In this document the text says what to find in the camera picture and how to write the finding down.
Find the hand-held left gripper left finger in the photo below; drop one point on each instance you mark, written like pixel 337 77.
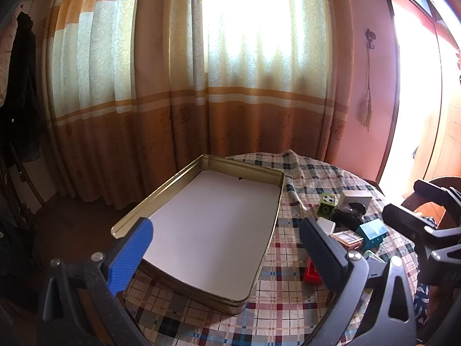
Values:
pixel 131 256

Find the small clear plastic case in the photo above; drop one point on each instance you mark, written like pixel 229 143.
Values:
pixel 372 257

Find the dark hanging clothes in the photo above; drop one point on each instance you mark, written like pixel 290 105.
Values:
pixel 21 97

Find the red block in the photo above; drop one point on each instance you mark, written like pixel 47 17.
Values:
pixel 311 274

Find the teal block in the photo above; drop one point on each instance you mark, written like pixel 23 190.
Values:
pixel 372 234

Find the white paper liner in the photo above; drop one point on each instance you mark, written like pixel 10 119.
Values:
pixel 216 223

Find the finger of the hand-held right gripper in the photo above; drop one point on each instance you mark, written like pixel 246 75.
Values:
pixel 432 189
pixel 399 216

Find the brown door frame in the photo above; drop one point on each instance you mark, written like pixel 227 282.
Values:
pixel 392 79

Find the wall hook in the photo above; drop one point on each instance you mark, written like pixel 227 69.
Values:
pixel 371 38

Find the curtain tieback tassel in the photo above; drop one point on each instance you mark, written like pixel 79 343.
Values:
pixel 364 111

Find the gold rectangular tin box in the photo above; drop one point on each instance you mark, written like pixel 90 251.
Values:
pixel 245 173

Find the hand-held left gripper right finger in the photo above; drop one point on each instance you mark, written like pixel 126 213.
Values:
pixel 320 256

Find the brown box with rubber band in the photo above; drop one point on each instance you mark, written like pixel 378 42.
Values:
pixel 345 240

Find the orange and cream curtain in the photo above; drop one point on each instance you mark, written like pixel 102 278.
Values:
pixel 144 79

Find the green soccer-print block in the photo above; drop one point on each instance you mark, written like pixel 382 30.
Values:
pixel 326 205

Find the small white box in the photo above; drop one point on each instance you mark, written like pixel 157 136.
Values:
pixel 326 224

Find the beige floral-patterned box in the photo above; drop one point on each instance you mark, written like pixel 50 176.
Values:
pixel 354 199

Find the blue feather-print cloth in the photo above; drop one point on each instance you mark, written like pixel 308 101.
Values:
pixel 421 302

